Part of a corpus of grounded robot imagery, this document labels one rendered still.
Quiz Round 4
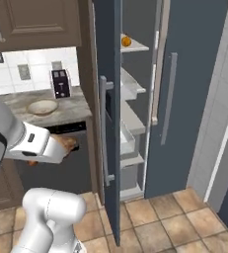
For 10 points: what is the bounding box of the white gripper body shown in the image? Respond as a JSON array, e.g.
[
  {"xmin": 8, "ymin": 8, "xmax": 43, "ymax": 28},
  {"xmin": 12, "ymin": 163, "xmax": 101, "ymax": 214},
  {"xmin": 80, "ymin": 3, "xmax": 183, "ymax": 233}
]
[{"xmin": 7, "ymin": 132, "xmax": 69, "ymax": 165}]

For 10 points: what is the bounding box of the brown chicken drumstick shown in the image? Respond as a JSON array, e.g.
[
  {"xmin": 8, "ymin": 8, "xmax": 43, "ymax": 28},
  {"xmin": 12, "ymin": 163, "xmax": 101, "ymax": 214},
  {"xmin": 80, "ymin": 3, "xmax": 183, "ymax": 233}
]
[{"xmin": 26, "ymin": 134, "xmax": 79, "ymax": 167}]

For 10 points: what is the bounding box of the beige bowl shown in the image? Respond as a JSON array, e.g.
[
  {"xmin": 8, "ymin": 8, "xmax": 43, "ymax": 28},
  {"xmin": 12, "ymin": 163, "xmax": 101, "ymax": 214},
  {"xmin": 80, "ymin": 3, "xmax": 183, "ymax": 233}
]
[{"xmin": 27, "ymin": 99, "xmax": 59, "ymax": 117}]

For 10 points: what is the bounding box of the clear freezer drawer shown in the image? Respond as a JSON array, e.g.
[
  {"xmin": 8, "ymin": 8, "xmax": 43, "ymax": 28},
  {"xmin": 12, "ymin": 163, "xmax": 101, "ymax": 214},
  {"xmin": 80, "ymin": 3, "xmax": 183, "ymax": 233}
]
[{"xmin": 119, "ymin": 121, "xmax": 137, "ymax": 156}]

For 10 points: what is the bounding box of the white freezer shelf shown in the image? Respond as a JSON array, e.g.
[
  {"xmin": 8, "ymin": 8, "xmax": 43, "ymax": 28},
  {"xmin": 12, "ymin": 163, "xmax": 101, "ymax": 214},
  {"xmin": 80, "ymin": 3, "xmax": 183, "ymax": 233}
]
[
  {"xmin": 119, "ymin": 67, "xmax": 147, "ymax": 101},
  {"xmin": 119, "ymin": 33, "xmax": 150, "ymax": 53},
  {"xmin": 119, "ymin": 152, "xmax": 145, "ymax": 170},
  {"xmin": 119, "ymin": 101, "xmax": 147, "ymax": 136}
]

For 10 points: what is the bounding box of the dark blue freezer door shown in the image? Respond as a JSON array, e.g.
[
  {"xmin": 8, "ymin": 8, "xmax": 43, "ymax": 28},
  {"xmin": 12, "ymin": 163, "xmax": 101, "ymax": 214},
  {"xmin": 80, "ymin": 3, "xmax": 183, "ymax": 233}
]
[{"xmin": 91, "ymin": 0, "xmax": 123, "ymax": 247}]

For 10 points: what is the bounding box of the orange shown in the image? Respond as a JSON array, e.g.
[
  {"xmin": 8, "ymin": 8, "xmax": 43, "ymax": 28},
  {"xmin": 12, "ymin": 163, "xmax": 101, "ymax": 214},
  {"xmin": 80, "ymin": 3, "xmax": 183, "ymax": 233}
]
[{"xmin": 120, "ymin": 35, "xmax": 132, "ymax": 47}]

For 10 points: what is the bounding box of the dark dishwasher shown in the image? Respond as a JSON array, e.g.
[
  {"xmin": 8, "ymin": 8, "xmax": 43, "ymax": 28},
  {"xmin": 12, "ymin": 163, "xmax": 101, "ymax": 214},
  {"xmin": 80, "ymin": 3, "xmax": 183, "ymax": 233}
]
[{"xmin": 14, "ymin": 121, "xmax": 94, "ymax": 196}]

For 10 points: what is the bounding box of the brown lower cabinet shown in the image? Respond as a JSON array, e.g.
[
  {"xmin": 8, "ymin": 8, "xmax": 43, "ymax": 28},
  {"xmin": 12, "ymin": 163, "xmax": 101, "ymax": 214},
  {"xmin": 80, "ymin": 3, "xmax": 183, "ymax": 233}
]
[{"xmin": 0, "ymin": 157, "xmax": 25, "ymax": 213}]

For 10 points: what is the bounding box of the black and white toaster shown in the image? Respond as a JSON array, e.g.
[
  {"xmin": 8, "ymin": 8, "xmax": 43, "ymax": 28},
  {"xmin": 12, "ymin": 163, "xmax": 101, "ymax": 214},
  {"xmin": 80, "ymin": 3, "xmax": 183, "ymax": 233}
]
[{"xmin": 49, "ymin": 68, "xmax": 72, "ymax": 100}]

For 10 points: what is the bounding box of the brown tall cabinet panel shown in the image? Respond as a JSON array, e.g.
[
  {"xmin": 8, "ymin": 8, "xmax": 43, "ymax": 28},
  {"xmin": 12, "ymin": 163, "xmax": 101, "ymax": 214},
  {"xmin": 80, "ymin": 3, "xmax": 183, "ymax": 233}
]
[{"xmin": 76, "ymin": 0, "xmax": 104, "ymax": 202}]

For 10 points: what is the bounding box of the brown upper cabinet door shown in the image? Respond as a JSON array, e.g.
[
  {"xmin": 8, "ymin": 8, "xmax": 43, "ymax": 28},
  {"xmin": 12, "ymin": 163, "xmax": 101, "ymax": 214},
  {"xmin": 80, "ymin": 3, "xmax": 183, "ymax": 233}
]
[{"xmin": 0, "ymin": 0, "xmax": 83, "ymax": 53}]

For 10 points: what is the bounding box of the dark blue fridge door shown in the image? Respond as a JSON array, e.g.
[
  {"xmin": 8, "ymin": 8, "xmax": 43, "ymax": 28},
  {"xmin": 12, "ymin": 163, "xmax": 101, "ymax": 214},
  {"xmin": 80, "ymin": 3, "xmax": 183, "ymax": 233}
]
[{"xmin": 144, "ymin": 0, "xmax": 228, "ymax": 200}]

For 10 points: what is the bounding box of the grey freezer door handle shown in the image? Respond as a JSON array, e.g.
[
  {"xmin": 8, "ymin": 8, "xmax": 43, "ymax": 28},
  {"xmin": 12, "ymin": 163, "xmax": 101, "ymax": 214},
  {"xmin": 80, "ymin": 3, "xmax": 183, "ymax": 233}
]
[{"xmin": 99, "ymin": 75, "xmax": 116, "ymax": 188}]

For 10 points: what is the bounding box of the grey wall outlet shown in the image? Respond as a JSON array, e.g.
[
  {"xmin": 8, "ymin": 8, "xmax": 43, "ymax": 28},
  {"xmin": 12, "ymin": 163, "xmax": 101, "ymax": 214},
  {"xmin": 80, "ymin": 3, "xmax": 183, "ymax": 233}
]
[
  {"xmin": 50, "ymin": 60, "xmax": 63, "ymax": 71},
  {"xmin": 17, "ymin": 63, "xmax": 32, "ymax": 81}
]

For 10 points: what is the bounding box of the grey fridge door handle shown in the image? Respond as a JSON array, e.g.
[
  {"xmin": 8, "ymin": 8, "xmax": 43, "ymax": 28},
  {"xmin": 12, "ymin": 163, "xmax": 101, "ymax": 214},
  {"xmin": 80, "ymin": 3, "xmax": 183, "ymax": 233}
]
[{"xmin": 160, "ymin": 51, "xmax": 179, "ymax": 146}]

